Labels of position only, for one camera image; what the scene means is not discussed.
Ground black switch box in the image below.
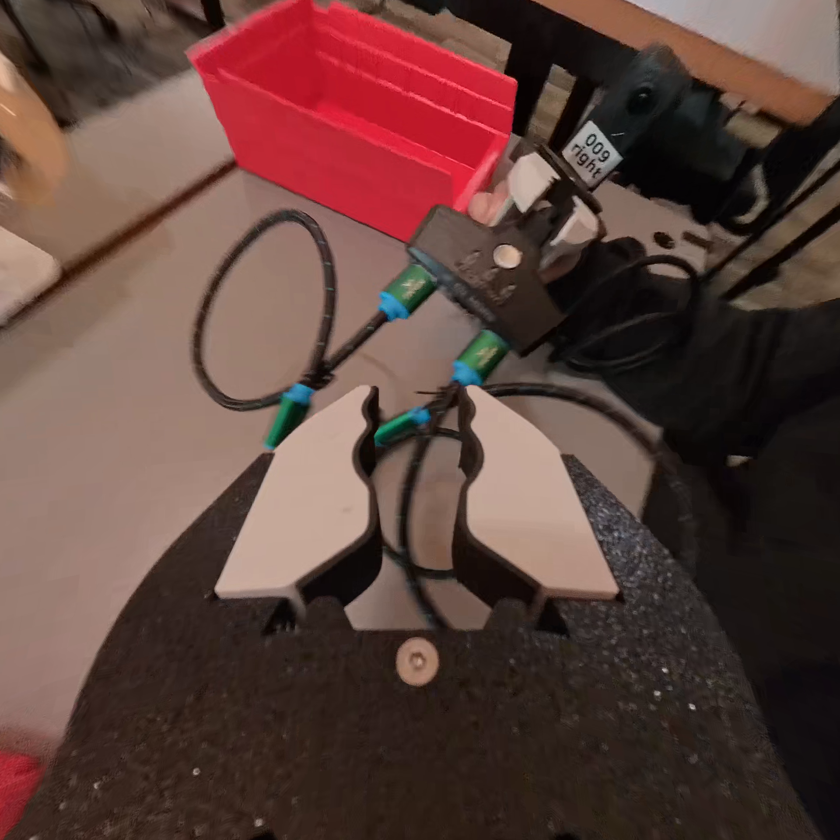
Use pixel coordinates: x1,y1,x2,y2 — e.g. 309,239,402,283
406,205,569,359

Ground red fabric item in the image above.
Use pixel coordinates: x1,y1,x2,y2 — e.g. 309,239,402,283
0,751,46,840

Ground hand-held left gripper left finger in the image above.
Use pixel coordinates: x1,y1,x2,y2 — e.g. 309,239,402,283
214,385,384,618

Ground tan rounded object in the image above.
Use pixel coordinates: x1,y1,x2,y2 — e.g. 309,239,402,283
0,52,70,206

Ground white desk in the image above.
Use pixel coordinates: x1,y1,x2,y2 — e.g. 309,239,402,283
0,66,664,756

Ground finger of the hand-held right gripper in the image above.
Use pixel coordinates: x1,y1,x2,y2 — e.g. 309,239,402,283
500,152,563,228
541,199,604,267

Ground wooden table with black legs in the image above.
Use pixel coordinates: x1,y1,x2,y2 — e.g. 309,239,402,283
504,0,840,303

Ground black switch box cable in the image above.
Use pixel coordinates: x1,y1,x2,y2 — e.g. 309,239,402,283
546,255,701,376

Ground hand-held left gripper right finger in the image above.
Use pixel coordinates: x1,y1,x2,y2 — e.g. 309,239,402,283
451,385,622,621

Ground person's right hand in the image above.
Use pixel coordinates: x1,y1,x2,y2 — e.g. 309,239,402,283
467,180,512,224

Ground black cable with green plugs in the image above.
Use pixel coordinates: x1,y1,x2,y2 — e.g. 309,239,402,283
373,330,667,631
190,209,438,452

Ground dark bulky object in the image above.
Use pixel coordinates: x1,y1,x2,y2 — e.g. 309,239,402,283
656,85,770,225

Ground red plastic bin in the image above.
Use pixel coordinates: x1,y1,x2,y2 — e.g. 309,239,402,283
187,0,519,245

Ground person's right forearm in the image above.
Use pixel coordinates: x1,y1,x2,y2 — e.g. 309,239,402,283
558,236,840,460

